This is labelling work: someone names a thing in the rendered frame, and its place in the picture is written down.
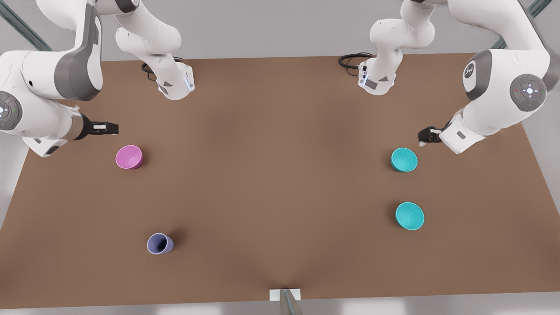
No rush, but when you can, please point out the teal bowl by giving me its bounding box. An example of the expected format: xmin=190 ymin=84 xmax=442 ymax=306
xmin=390 ymin=147 xmax=418 ymax=173
xmin=395 ymin=202 xmax=425 ymax=231

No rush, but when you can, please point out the pink bowl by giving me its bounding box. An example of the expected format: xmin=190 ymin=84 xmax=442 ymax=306
xmin=115 ymin=145 xmax=144 ymax=170

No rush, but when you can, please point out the lavender cup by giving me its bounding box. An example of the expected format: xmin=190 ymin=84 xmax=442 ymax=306
xmin=147 ymin=233 xmax=175 ymax=255

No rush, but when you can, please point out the black cable loop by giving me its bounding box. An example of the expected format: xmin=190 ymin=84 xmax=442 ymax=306
xmin=338 ymin=52 xmax=375 ymax=77
xmin=141 ymin=57 xmax=184 ymax=82

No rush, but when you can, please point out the silver frame post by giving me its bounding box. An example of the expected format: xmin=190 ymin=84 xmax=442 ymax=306
xmin=269 ymin=288 xmax=304 ymax=315
xmin=0 ymin=3 xmax=54 ymax=52
xmin=490 ymin=0 xmax=553 ymax=50

